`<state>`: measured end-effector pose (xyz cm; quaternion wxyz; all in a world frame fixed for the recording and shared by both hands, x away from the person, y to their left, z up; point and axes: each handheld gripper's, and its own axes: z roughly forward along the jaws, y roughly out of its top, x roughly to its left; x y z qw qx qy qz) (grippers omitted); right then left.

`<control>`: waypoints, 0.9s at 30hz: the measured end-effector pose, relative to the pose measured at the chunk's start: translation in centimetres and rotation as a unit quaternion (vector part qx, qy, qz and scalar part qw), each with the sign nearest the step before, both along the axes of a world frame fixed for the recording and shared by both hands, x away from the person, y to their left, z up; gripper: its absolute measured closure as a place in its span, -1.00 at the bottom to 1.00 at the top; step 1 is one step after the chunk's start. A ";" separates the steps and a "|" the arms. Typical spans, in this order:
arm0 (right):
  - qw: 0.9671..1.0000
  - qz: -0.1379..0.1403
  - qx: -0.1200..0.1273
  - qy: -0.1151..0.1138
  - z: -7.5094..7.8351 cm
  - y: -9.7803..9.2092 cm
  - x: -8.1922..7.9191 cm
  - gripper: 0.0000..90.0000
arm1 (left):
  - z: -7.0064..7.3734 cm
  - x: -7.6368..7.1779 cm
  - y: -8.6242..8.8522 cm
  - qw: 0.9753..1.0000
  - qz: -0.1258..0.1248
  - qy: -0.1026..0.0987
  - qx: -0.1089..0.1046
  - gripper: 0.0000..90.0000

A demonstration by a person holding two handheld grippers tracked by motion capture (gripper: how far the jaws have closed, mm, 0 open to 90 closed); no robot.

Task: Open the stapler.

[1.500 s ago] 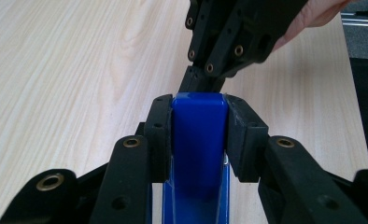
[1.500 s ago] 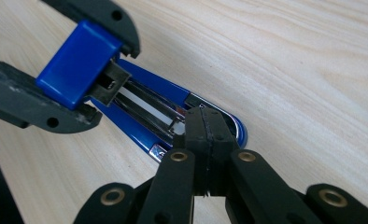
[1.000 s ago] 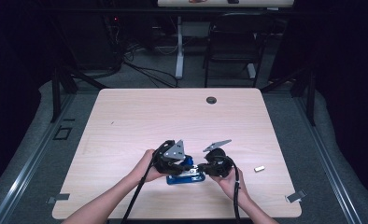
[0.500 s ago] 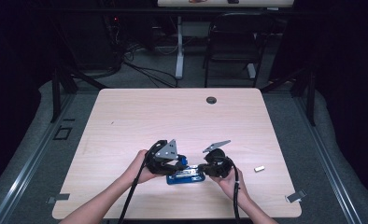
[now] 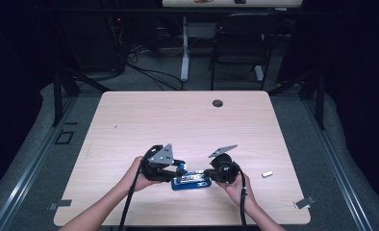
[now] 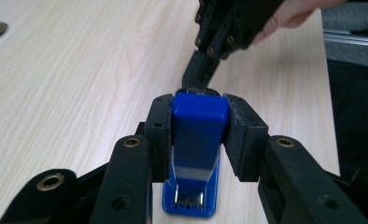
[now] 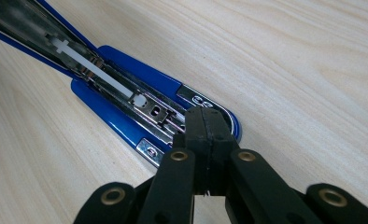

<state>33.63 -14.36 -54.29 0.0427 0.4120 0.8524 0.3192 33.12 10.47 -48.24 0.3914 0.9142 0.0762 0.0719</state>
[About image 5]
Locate black tape square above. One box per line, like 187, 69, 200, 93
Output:
54, 129, 75, 145

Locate short white desk leg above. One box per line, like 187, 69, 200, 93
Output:
254, 64, 265, 82

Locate right hand-held gripper black cable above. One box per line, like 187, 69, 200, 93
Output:
228, 161, 248, 231

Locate black floor cables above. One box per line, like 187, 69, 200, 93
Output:
126, 44, 185, 91

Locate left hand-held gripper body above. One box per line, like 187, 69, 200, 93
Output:
141, 143, 176, 183

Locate person's left hand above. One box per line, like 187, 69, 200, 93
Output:
119, 156, 162, 193

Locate grey tape piece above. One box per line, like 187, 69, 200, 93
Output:
293, 194, 316, 210
47, 199, 73, 212

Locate person's right hand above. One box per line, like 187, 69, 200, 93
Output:
215, 172, 253, 207

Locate blue stapler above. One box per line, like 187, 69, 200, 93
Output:
170, 163, 213, 192

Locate aluminium floor rail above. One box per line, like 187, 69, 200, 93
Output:
0, 95, 80, 231
301, 95, 375, 231

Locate left hand-held gripper black cable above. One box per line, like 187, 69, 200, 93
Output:
117, 144, 164, 231

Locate long white desk leg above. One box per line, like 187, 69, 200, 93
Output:
180, 15, 191, 83

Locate light desk top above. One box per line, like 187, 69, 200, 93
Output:
162, 0, 304, 9

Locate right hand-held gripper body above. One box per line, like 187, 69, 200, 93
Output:
209, 144, 242, 185

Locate dark computer case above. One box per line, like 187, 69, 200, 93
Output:
76, 13, 128, 74

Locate hand-held gripper black cable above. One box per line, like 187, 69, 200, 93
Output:
228, 161, 248, 231
117, 144, 164, 231

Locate black metal stand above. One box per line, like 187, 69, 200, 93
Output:
267, 68, 326, 131
51, 68, 113, 127

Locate black folding chair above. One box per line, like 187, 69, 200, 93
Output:
209, 13, 284, 91

